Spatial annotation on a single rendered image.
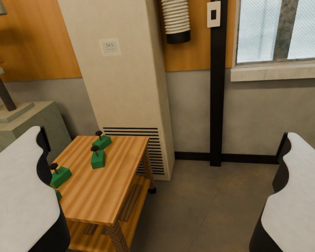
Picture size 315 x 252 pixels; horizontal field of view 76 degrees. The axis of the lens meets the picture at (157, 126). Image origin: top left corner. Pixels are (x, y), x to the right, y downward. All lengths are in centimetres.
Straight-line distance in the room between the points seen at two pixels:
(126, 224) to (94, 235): 19
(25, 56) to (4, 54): 22
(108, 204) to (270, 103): 130
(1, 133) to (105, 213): 103
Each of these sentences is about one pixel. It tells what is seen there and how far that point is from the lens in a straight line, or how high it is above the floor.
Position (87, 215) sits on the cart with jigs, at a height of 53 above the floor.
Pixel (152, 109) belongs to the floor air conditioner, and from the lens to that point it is 139.
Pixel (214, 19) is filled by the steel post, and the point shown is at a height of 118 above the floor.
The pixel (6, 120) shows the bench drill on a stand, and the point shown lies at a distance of 183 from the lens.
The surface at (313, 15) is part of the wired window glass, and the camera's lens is 168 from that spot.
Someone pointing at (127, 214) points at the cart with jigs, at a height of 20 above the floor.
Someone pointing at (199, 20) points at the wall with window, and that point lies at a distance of 148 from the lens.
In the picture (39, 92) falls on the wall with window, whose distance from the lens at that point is 223.
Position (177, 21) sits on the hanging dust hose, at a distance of 132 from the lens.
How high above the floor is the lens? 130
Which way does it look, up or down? 31 degrees down
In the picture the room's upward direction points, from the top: 9 degrees counter-clockwise
